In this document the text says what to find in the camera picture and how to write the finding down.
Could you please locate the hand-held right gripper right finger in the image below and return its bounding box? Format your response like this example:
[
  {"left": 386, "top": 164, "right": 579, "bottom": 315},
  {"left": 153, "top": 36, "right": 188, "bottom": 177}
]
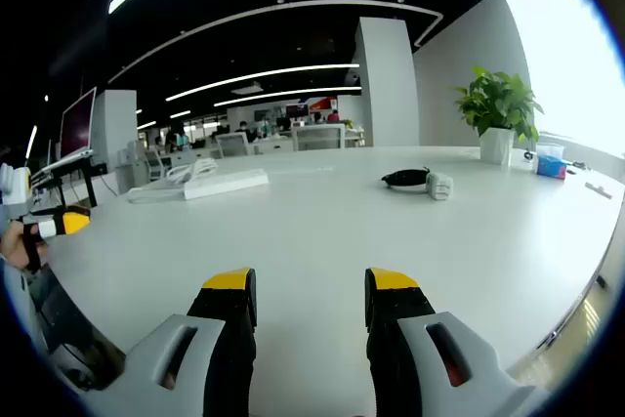
[{"left": 364, "top": 267, "right": 553, "bottom": 417}]

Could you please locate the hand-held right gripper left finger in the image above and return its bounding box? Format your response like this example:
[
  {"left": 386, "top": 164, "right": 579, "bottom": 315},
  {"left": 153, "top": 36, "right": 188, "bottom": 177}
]
[{"left": 85, "top": 268, "right": 259, "bottom": 417}]

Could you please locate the white power strip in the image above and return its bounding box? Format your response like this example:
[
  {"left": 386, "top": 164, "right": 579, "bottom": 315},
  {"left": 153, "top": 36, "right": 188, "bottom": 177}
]
[{"left": 183, "top": 167, "right": 271, "bottom": 201}]

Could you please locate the white charger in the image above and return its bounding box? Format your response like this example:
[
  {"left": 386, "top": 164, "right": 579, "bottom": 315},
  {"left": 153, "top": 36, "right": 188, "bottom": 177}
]
[{"left": 424, "top": 171, "right": 455, "bottom": 202}]

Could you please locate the white desk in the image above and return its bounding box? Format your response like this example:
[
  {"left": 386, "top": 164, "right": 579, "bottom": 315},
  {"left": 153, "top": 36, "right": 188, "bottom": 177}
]
[{"left": 38, "top": 145, "right": 625, "bottom": 417}]

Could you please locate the person's left hand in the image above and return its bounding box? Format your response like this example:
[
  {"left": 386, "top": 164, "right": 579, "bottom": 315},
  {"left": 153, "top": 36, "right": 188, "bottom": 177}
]
[{"left": 0, "top": 221, "right": 50, "bottom": 271}]

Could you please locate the black laptop stand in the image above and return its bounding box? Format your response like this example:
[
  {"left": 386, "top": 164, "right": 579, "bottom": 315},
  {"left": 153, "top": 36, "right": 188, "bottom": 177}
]
[{"left": 28, "top": 162, "right": 100, "bottom": 209}]

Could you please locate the dark office chair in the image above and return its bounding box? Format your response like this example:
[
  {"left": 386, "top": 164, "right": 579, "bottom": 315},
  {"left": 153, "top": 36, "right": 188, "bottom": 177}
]
[{"left": 28, "top": 264, "right": 129, "bottom": 392}]

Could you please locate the silver laptop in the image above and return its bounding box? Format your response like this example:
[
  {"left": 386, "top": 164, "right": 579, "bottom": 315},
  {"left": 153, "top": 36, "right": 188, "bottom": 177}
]
[{"left": 41, "top": 86, "right": 99, "bottom": 173}]

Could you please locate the white square column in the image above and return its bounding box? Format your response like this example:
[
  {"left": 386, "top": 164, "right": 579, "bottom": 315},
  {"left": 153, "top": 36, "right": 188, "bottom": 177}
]
[
  {"left": 94, "top": 89, "right": 140, "bottom": 182},
  {"left": 354, "top": 16, "right": 421, "bottom": 148}
]

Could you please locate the white mesh office chair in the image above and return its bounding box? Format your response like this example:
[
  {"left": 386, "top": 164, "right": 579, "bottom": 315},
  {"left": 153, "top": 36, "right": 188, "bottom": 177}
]
[
  {"left": 291, "top": 124, "right": 348, "bottom": 152},
  {"left": 215, "top": 132, "right": 251, "bottom": 159}
]

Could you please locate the small grey flat object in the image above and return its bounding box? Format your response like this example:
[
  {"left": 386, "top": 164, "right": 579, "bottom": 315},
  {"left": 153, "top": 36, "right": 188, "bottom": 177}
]
[{"left": 584, "top": 182, "right": 613, "bottom": 200}]

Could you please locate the blue tissue box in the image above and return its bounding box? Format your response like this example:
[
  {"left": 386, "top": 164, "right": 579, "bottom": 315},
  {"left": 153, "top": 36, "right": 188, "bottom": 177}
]
[{"left": 535, "top": 143, "right": 569, "bottom": 181}]

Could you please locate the white plant pot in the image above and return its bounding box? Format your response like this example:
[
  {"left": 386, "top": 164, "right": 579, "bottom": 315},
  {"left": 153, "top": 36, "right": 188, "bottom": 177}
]
[{"left": 479, "top": 126, "right": 516, "bottom": 167}]

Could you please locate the green leafy plant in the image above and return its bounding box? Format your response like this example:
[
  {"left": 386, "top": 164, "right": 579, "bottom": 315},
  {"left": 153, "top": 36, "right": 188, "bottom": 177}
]
[{"left": 453, "top": 64, "right": 545, "bottom": 145}]

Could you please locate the white power strip cable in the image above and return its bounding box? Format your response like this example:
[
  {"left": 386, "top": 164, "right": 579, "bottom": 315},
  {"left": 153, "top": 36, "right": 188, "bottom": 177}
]
[{"left": 127, "top": 157, "right": 222, "bottom": 205}]

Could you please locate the black charger cable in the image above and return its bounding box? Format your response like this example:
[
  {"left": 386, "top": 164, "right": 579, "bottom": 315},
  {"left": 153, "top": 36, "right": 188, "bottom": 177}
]
[{"left": 380, "top": 167, "right": 432, "bottom": 191}]

